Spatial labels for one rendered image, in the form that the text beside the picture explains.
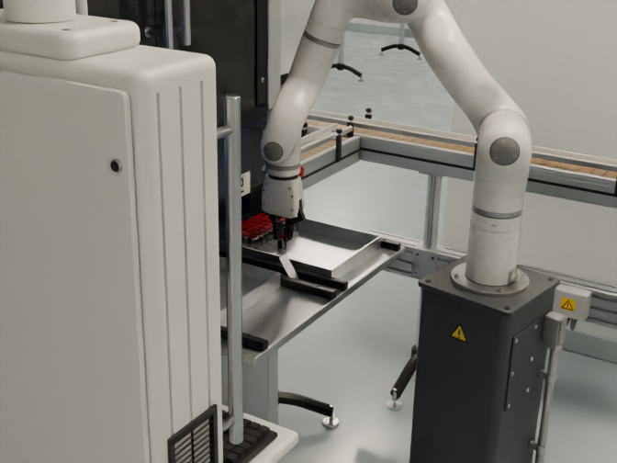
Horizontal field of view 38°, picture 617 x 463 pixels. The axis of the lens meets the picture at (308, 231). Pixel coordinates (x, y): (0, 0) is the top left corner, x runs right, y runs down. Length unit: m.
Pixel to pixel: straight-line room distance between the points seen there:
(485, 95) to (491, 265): 0.40
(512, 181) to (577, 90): 1.45
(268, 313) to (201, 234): 0.72
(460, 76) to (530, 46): 1.49
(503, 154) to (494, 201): 0.15
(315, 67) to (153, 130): 0.97
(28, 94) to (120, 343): 0.36
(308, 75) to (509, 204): 0.55
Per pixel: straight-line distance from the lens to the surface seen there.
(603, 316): 3.08
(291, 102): 2.09
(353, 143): 3.12
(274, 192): 2.22
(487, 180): 2.09
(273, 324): 1.95
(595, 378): 3.68
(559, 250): 3.69
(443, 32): 2.07
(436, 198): 3.16
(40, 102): 1.26
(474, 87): 2.08
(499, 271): 2.19
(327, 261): 2.25
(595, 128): 3.52
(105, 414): 1.39
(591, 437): 3.32
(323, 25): 2.08
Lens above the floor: 1.78
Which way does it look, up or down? 22 degrees down
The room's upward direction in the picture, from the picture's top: 1 degrees clockwise
